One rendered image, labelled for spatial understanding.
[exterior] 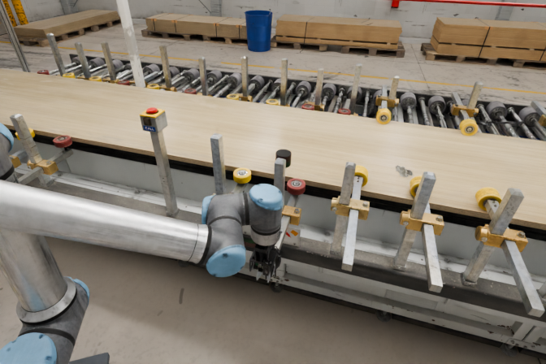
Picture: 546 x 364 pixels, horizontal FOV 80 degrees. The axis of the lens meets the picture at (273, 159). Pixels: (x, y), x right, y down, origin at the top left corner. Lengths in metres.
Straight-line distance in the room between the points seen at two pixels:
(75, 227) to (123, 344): 1.42
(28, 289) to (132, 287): 1.23
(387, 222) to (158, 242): 1.07
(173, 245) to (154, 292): 1.49
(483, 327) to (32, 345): 1.90
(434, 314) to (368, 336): 0.36
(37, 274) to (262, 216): 0.61
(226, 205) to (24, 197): 0.42
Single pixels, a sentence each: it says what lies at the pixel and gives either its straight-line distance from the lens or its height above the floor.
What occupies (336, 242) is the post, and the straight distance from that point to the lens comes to 1.36.
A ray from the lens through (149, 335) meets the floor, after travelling 2.09.
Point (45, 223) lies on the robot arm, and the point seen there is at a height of 1.32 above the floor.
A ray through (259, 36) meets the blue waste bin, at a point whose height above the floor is 0.30.
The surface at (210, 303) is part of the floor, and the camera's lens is 2.11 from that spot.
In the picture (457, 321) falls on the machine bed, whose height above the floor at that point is 0.17.
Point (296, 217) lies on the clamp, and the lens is 1.30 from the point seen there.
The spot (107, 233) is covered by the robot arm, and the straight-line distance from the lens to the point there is 0.73.
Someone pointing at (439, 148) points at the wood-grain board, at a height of 0.90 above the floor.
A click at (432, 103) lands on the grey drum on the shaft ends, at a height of 0.83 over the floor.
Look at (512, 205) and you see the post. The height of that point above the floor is 1.09.
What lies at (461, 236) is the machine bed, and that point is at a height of 0.74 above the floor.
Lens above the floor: 1.75
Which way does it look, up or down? 33 degrees down
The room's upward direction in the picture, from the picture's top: 1 degrees clockwise
